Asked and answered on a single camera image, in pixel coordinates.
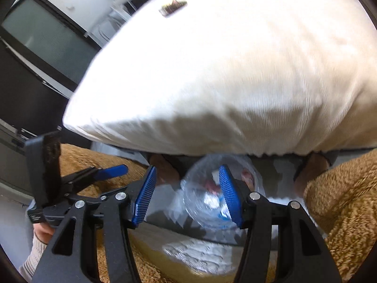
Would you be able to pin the white wrapper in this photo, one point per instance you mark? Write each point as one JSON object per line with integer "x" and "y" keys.
{"x": 218, "y": 206}

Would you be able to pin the dark silver wrapper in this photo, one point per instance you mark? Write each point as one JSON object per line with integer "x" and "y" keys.
{"x": 172, "y": 7}

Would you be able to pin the white pillow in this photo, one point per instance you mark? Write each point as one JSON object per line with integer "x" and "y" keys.
{"x": 235, "y": 64}

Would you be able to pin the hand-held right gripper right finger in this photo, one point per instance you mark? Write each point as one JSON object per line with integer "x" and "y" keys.
{"x": 229, "y": 194}

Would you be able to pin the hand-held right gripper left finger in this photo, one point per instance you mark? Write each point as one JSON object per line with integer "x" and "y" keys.
{"x": 145, "y": 194}

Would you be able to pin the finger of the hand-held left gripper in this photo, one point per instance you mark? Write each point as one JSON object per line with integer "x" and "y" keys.
{"x": 94, "y": 195}
{"x": 113, "y": 171}

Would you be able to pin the black flat screen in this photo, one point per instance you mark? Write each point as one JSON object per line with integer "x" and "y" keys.
{"x": 50, "y": 35}

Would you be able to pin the large clear plastic bag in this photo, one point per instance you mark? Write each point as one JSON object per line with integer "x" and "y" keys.
{"x": 203, "y": 209}

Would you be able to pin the pink printed wrapper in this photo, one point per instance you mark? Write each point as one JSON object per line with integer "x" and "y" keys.
{"x": 211, "y": 186}

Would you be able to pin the person's left hand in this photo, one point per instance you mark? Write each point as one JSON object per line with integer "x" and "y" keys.
{"x": 41, "y": 233}

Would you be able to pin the grey cabinet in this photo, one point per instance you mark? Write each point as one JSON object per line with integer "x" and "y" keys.
{"x": 13, "y": 159}

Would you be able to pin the white textured cloth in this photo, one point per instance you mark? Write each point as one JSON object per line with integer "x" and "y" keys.
{"x": 203, "y": 255}

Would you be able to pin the brown fuzzy cloth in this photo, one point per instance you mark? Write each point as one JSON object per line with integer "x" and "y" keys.
{"x": 347, "y": 206}
{"x": 85, "y": 162}

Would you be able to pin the white metal rack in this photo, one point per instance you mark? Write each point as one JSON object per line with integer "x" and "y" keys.
{"x": 120, "y": 8}

